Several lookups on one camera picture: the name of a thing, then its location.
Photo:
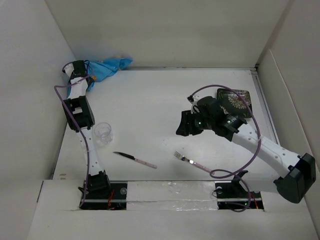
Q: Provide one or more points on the black floral square plate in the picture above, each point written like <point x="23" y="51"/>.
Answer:
<point x="231" y="103"/>

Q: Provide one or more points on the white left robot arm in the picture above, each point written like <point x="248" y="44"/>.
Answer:
<point x="80" y="119"/>

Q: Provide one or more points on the clear plastic cup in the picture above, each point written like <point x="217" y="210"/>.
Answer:
<point x="103" y="131"/>

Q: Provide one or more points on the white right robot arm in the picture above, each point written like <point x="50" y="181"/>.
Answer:
<point x="296" y="173"/>

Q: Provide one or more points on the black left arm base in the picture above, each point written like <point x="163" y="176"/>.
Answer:
<point x="114" y="200"/>

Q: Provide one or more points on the blue space print cloth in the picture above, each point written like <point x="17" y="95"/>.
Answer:
<point x="106" y="68"/>

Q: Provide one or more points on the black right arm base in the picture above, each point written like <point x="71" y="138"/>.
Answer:
<point x="232" y="196"/>

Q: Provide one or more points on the pink handled fork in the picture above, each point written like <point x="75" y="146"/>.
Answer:
<point x="181" y="157"/>

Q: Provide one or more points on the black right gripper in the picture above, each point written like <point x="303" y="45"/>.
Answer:
<point x="184" y="129"/>

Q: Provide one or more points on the pink handled knife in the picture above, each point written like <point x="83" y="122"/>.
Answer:
<point x="131" y="157"/>

